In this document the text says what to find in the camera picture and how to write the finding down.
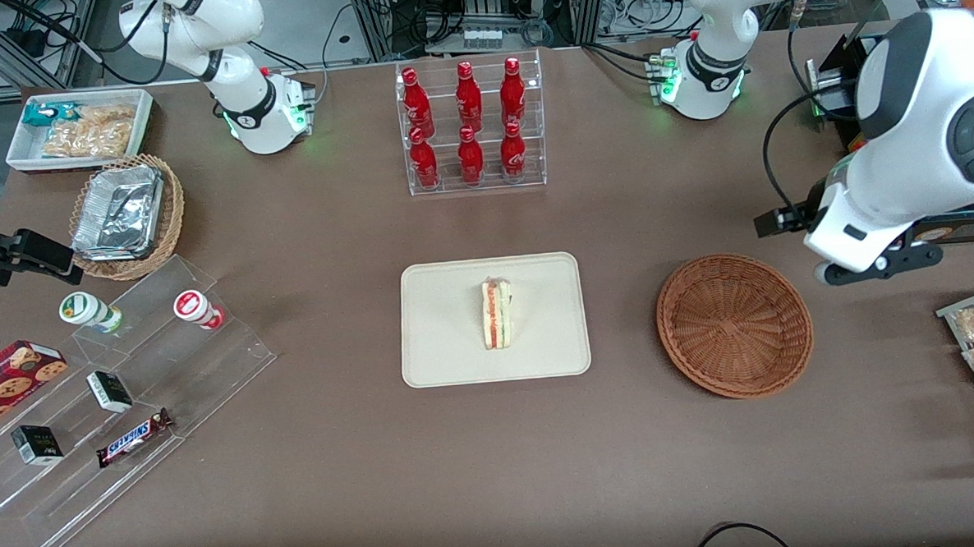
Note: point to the brown round wicker basket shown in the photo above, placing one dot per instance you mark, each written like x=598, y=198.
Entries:
x=732, y=324

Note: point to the clear acrylic step display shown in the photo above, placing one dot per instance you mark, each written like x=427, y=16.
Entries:
x=212, y=368

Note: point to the snickers chocolate bar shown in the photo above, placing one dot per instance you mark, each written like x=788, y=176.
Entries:
x=132, y=438

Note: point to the tan oval wicker basket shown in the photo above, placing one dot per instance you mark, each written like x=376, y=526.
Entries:
x=170, y=213

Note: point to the aluminium foil container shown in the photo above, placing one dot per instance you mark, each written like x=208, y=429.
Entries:
x=118, y=211

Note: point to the red chocolate cookie box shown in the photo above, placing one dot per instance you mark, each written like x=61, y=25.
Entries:
x=7, y=381

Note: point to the grey power strip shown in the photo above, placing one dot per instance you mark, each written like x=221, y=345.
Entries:
x=482, y=38

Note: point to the red soda bottle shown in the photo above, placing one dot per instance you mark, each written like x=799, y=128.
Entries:
x=470, y=159
x=513, y=90
x=424, y=163
x=416, y=100
x=513, y=154
x=468, y=93

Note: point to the teal snack packet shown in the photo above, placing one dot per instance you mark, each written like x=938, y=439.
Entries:
x=43, y=114

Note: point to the red lid yoghurt cup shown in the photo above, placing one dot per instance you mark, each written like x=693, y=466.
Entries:
x=192, y=306

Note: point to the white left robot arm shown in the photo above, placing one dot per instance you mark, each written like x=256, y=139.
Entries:
x=916, y=123

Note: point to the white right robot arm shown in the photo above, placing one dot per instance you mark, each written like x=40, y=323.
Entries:
x=241, y=95

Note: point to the white power strip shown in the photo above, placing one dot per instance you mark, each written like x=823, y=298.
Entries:
x=660, y=4

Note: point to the beige rectangular tray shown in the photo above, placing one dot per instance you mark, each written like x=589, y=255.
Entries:
x=440, y=333

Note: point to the green lid yoghurt cup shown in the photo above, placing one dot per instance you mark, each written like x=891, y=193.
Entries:
x=82, y=308

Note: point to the triangular sandwich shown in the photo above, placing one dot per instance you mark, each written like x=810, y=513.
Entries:
x=497, y=314

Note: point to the small black carton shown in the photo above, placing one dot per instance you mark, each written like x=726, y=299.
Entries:
x=110, y=391
x=37, y=445

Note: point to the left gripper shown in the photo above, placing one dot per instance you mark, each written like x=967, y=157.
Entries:
x=798, y=214

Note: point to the white rectangular snack bin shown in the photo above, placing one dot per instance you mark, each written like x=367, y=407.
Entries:
x=21, y=154

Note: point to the clear acrylic bottle rack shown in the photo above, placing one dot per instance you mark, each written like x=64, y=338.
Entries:
x=477, y=183

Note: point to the clear bag of crackers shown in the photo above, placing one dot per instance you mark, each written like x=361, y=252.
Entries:
x=110, y=114
x=87, y=141

